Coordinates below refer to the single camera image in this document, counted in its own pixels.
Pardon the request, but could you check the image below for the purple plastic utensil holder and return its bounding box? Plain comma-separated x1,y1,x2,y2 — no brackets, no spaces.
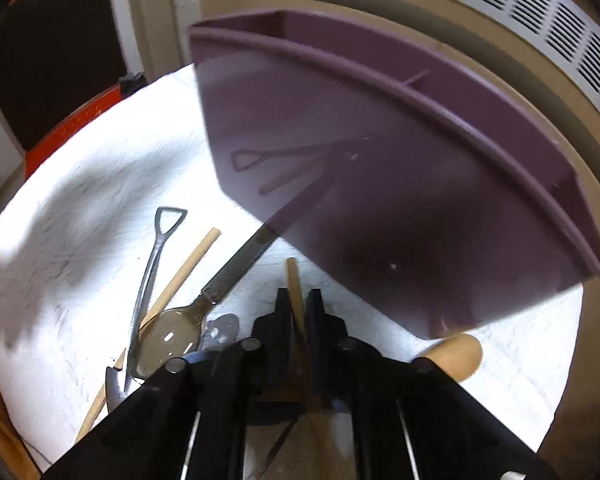
187,10,600,341

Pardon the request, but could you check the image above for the wooden spoon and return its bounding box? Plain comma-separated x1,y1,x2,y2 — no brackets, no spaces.
420,332,483,388

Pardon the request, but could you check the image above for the red box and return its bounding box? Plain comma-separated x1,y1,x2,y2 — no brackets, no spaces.
24,91,131,173

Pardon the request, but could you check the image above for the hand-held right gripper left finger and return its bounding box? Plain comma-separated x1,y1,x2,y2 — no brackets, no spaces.
42,287,301,480

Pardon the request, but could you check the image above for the wooden chopstick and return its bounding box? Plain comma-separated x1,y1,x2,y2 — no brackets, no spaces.
286,257,308,343
75,228,222,443

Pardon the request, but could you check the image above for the metal spoon with flat handle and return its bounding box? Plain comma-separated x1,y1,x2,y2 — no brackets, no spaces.
129,224,277,380

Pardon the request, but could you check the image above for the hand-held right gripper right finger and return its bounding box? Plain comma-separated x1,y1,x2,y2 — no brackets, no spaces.
305,287,546,480

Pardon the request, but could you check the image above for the small metal utensil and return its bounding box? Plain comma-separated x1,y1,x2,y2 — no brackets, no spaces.
199,312,241,356

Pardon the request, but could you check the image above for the white cloth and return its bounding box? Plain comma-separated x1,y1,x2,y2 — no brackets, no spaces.
0,62,583,480

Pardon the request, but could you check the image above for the beige kitchen cabinet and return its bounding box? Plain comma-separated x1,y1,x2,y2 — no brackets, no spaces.
125,0,600,480

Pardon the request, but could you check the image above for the metal spoon with shovel handle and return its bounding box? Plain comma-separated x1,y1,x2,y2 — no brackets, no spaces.
104,206,188,413

